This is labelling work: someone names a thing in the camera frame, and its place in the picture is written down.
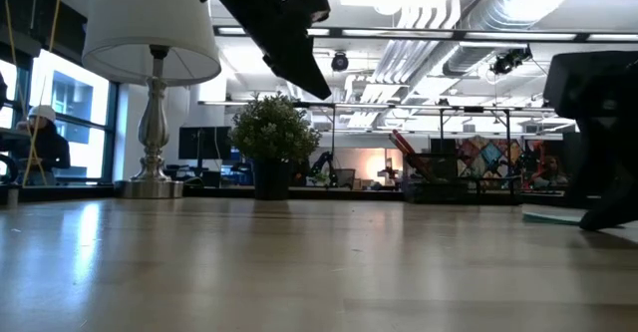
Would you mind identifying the black ceiling dome camera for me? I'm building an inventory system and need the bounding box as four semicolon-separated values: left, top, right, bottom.
330;51;351;73

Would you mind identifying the green sticky note pad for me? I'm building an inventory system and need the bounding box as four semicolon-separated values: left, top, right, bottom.
521;209;589;226

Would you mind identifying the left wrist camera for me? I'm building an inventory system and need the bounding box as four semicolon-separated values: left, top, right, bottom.
292;0;332;25

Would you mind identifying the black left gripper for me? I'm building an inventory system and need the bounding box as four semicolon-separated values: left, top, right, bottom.
218;0;333;101

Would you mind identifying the silver ventilation duct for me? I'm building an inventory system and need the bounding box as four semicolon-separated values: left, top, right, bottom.
441;0;554;77

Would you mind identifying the black mesh desk organizer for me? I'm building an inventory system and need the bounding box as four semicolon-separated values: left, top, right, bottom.
401;151;523;205

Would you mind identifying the yellow cable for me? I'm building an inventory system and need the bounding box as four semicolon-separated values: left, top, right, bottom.
3;0;65;187

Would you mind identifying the black metal rig frame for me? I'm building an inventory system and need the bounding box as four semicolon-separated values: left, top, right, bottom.
293;101;514;193

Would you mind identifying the black computer monitor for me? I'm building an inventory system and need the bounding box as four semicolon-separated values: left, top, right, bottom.
177;126;233;162

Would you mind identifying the black ceiling-mounted device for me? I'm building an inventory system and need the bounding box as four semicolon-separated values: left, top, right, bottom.
489;44;534;77

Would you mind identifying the long ceiling light bar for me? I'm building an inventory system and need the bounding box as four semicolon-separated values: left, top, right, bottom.
213;25;638;43

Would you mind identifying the colourful wall mural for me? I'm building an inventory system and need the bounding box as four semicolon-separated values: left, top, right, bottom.
456;135;525;179

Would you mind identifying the black aluminium table frame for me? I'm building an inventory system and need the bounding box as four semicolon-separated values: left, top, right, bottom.
0;183;638;216

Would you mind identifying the person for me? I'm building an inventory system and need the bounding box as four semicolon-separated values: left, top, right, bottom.
9;104;72;187
530;155;570;189

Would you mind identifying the white shade table lamp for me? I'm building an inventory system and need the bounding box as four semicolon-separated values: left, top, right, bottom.
82;0;222;199

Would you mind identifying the large office window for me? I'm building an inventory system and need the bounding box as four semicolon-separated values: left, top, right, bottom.
0;47;121;186

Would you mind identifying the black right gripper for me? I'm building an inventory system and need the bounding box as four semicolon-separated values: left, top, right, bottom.
542;50;638;232

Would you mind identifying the green potted plant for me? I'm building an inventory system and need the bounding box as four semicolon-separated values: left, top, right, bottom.
228;91;324;201

